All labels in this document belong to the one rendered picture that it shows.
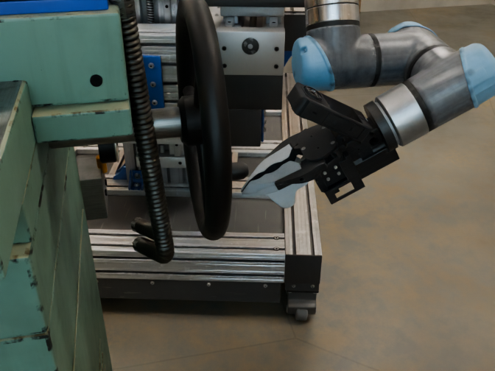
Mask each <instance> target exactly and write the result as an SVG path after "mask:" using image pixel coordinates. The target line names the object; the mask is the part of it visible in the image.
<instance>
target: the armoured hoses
mask: <svg viewBox="0 0 495 371"><path fill-rule="evenodd" d="M109 2H110V3H111V4H116V5H118V6H119V10H120V17H121V24H122V37H123V44H124V55H125V62H126V69H127V82H128V90H129V96H130V108H131V116H132V123H133V132H134V133H135V134H134V136H135V140H136V146H137V152H138V156H139V158H138V159H139V161H140V166H141V174H142V179H143V184H144V190H145V194H146V198H147V205H148V209H149V214H150V221H149V220H146V219H142V218H140V217H139V218H138V217H136V218H135V219H133V220H132V222H131V228H132V230H133V231H134V232H137V233H139V234H141V235H143V236H146V237H147V238H149V239H152V240H154V241H151V240H149V239H147V238H144V237H139V236H138V237H137V238H136V239H134V241H133V242H132V243H133V249H134V250H135V251H136V252H139V253H141V254H142V255H145V256H147V257H148V258H151V259H153V260H154V261H157V262H158V263H160V264H167V263H169V262H170V261H171V260H172V259H173V256H174V253H175V251H174V249H175V248H174V242H173V238H172V229H171V224H170V220H169V211H168V207H167V202H166V194H165V188H164V180H163V175H162V171H161V164H160V159H159V154H158V145H157V140H156V135H155V131H154V129H155V126H154V121H153V117H152V111H151V105H150V95H149V91H148V85H147V78H146V73H145V67H144V61H143V55H142V50H141V44H140V39H139V33H138V27H137V25H138V24H137V20H136V9H135V1H134V0H109Z"/></svg>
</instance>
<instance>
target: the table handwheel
mask: <svg viewBox="0 0 495 371"><path fill-rule="evenodd" d="M175 45H176V66H177V79H178V98H179V100H178V106H177V107H165V108H156V109H151V111H152V117H153V121H154V126H155V129H154V131H155V135H156V139H162V138H177V137H180V139H181V142H182V143H183V149H184V155H185V162H186V171H187V177H188V181H189V190H190V194H191V199H192V206H193V210H194V215H195V219H196V222H197V226H198V228H199V230H200V232H201V234H202V235H203V236H204V237H205V238H206V239H208V240H211V241H215V240H218V239H220V238H222V237H223V236H224V235H225V233H226V231H227V229H228V226H229V222H230V217H231V203H232V154H231V130H230V121H229V112H228V99H227V92H226V86H225V75H224V70H223V65H222V57H221V52H220V45H219V41H218V37H217V31H216V28H215V25H214V20H213V18H212V15H211V11H210V9H209V7H208V5H207V3H206V1H205V0H180V1H179V3H178V8H177V14H176V26H175ZM134 134H135V133H134V132H133V134H132V135H123V136H114V137H106V138H90V139H82V140H73V141H57V142H49V147H50V148H51V149H56V148H65V147H73V146H89V145H97V144H112V143H121V142H129V141H136V140H135V136H134Z"/></svg>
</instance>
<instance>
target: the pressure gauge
mask: <svg viewBox="0 0 495 371"><path fill-rule="evenodd" d="M98 150H99V154H98V155H97V156H96V164H97V168H98V169H102V173H103V174H104V173H106V172H107V171H108V168H107V163H115V162H117V163H118V162H119V146H118V145H117V144H116V143H112V144H98Z"/></svg>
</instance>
